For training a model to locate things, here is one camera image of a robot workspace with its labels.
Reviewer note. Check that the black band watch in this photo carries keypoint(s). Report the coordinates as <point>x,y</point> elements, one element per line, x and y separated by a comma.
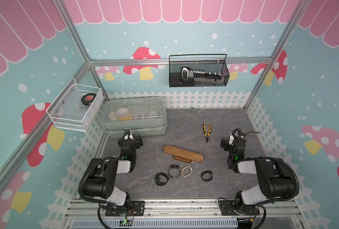
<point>206,176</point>

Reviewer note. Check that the yellow black pliers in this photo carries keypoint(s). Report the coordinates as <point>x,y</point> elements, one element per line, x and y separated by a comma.
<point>207,132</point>

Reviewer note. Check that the black round-face watch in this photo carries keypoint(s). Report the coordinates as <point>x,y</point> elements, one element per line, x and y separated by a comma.
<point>174,171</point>

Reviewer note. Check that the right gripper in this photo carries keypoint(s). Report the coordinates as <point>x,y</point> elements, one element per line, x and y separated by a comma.
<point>235,142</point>

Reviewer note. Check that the beige strap watch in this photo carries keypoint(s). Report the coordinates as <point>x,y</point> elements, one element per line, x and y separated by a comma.
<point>186,171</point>

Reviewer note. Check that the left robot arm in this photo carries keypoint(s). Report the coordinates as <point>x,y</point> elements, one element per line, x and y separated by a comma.
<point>98,182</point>

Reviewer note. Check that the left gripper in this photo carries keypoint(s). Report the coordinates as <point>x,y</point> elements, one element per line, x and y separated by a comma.
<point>130,141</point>

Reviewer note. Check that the wooden watch stand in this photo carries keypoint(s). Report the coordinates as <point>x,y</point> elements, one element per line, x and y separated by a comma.
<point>183,155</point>

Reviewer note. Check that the black wire mesh basket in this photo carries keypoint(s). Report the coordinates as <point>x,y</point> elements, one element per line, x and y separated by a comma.
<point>198,70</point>

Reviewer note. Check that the translucent plastic storage box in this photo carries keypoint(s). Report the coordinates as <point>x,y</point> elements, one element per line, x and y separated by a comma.
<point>143,116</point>

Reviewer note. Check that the black silver tool in basket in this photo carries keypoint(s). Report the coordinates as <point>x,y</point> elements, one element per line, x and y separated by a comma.
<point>189,75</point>

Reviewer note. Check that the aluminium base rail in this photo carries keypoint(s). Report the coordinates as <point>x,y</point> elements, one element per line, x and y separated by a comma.
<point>183,214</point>

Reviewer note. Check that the black connector board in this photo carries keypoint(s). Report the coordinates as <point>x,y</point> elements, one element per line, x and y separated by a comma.
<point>243,135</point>

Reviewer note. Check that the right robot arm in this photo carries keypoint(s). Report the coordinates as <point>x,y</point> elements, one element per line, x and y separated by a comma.
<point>277,181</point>

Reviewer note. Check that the black tape roll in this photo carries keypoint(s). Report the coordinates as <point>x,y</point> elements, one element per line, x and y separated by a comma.
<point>88,99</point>

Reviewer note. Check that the chunky black sport watch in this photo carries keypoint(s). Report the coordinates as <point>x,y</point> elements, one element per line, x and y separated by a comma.
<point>161,179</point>

